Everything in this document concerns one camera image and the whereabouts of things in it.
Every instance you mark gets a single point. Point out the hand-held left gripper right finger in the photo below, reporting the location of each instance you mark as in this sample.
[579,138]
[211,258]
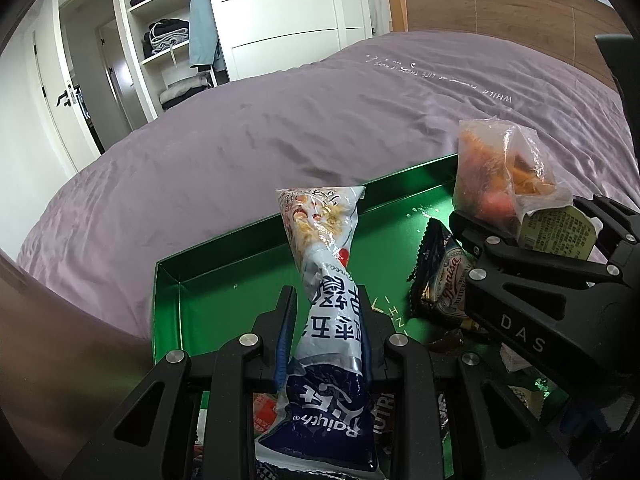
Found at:
[367,360]

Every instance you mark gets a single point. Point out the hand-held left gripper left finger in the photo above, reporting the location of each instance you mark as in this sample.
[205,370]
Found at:
[283,355]

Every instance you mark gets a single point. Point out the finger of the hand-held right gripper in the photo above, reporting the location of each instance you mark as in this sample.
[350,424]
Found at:
[520,320]
[620,225]

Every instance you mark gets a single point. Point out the brown snack bag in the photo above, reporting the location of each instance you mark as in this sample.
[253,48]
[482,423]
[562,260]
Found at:
[386,412]

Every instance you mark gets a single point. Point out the white and blue snack bag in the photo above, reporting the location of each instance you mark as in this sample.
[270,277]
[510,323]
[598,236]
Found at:
[322,405]

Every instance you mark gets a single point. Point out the dark cookie packet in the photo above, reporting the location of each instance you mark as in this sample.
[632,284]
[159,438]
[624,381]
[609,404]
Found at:
[440,280]

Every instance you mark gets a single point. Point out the green metal tray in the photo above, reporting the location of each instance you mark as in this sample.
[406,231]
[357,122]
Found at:
[210,300]

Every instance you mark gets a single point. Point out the clear bag of orange snacks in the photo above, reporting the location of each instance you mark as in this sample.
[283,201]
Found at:
[500,160]

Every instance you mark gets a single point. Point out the red snack packet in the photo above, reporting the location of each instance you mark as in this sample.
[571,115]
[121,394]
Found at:
[265,415]

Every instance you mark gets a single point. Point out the pale green snack packet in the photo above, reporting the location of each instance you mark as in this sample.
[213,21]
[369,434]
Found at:
[525,395]

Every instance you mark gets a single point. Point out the black object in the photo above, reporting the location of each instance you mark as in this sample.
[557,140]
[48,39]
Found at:
[620,70]

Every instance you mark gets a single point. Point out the purple bed blanket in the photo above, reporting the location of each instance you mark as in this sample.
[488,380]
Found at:
[250,135]

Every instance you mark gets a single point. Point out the wooden headboard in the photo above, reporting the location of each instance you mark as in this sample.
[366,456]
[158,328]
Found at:
[500,10]

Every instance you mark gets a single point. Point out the grey and white clothes stack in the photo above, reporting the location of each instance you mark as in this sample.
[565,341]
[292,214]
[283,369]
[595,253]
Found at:
[182,91]

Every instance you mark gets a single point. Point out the white door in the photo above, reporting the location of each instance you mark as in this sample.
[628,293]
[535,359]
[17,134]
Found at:
[114,80]
[52,70]

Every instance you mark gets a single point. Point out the black and grey clothes stack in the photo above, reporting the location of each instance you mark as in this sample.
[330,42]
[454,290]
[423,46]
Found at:
[165,37]

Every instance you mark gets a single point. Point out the white wardrobe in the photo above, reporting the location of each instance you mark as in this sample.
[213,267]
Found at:
[285,15]

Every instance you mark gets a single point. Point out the hanging blue-grey jacket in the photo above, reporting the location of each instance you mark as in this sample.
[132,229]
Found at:
[202,20]

